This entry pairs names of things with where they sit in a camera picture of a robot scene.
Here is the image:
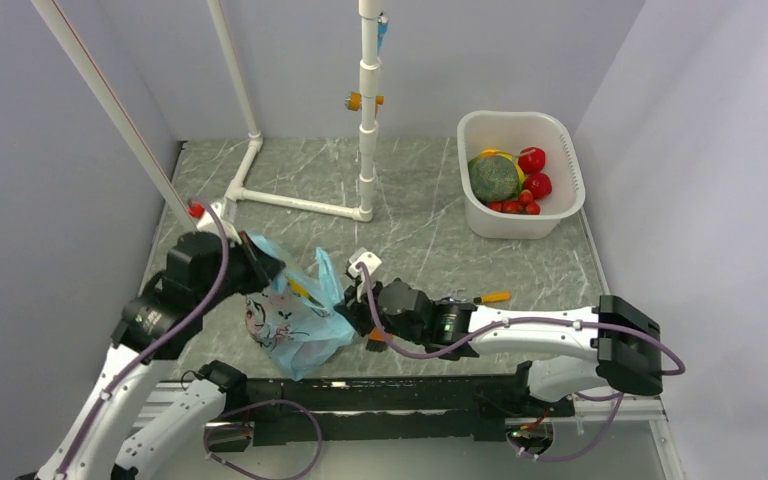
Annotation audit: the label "yellow green fake fruit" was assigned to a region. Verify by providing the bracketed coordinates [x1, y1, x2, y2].
[467, 149, 527, 184]

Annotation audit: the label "orange black hex key set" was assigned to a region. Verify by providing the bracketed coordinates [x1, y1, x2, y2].
[365, 328, 392, 353]

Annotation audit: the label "red fake apple upper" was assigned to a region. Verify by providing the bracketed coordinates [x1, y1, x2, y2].
[517, 146, 547, 175]

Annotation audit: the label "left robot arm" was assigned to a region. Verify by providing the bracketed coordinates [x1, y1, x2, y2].
[28, 232, 285, 479]

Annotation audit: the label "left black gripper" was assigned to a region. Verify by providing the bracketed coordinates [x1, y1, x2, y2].
[197, 229, 285, 312]

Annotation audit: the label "red fake apple lower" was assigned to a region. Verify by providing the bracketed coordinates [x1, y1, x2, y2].
[523, 172, 553, 200]

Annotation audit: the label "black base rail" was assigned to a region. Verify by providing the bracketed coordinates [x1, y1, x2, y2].
[205, 362, 575, 453]

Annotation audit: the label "white plastic basket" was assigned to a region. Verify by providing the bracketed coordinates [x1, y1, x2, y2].
[457, 110, 586, 240]

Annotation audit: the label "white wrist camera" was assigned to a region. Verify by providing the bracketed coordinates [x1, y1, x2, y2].
[187, 200, 242, 245]
[346, 248, 382, 279]

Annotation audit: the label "white PVC pipe frame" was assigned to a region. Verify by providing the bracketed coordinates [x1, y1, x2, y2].
[32, 1, 388, 230]

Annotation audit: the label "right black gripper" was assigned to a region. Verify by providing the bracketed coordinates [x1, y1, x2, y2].
[335, 272, 427, 344]

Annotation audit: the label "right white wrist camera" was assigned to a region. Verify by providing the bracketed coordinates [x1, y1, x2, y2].
[346, 248, 382, 279]

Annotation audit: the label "light blue plastic bag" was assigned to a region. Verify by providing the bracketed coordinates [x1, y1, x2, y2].
[245, 234, 355, 380]

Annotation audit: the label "red fake apple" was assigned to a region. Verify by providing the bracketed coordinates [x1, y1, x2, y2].
[523, 172, 553, 200]
[517, 146, 547, 175]

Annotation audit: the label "small red fake tomatoes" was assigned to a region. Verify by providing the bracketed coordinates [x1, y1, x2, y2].
[486, 189, 541, 215]

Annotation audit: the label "yellow fake lemon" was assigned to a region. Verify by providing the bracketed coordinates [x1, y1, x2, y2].
[287, 278, 310, 299]

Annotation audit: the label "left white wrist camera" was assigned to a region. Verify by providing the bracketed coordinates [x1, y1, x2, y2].
[187, 200, 242, 245]

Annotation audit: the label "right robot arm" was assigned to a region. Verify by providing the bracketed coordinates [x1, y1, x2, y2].
[336, 280, 666, 415]

